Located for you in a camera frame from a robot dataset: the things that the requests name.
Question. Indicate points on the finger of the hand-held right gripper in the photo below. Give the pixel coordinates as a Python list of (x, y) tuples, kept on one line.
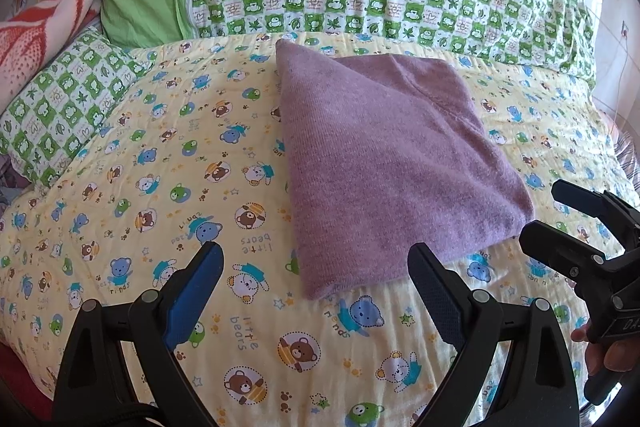
[(550, 242), (580, 199)]

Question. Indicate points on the striped cloth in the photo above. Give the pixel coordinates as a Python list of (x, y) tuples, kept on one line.
[(627, 157)]

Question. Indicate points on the purple knit sweater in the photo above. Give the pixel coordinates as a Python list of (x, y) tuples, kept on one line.
[(380, 157)]

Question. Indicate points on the green checked pillow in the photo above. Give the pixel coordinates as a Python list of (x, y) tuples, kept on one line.
[(65, 97)]

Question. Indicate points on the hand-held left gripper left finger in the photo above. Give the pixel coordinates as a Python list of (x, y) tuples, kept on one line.
[(192, 302)]

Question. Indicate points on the red white floral blanket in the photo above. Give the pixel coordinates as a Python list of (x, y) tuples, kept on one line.
[(35, 42)]

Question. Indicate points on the dark cloth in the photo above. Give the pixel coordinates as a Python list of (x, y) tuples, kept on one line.
[(12, 179)]

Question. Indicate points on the yellow bear print blanket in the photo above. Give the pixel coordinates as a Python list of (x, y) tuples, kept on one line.
[(150, 157)]

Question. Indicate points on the person's right hand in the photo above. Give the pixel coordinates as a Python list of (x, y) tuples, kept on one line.
[(605, 354)]

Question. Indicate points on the red cloth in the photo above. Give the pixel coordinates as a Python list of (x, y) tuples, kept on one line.
[(20, 372)]

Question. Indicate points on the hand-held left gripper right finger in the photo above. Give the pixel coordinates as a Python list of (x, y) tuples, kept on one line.
[(437, 297)]

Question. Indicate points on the wall socket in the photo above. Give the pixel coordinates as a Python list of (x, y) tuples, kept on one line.
[(625, 30)]

